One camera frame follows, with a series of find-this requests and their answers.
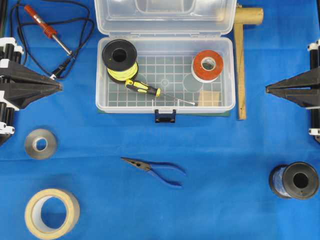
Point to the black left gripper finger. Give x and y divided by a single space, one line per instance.
20 95
22 74

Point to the wooden mallet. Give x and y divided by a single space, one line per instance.
243 16

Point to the beige masking tape roll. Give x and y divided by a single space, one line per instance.
51 213

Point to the blue table cloth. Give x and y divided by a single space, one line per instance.
200 178

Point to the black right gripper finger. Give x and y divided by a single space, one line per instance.
305 98
306 79

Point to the red soldering iron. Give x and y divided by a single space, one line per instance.
49 31

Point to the red tape roll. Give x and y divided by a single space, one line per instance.
207 66

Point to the yellow wire spool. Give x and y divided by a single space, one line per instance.
120 59

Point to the blue wire spool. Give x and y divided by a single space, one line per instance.
298 180

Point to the black and yellow screwdriver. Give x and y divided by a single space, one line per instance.
140 87

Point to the small wooden block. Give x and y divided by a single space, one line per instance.
209 99

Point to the grey tape roll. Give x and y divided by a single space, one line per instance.
40 144

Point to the clear plastic toolbox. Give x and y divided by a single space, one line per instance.
167 35

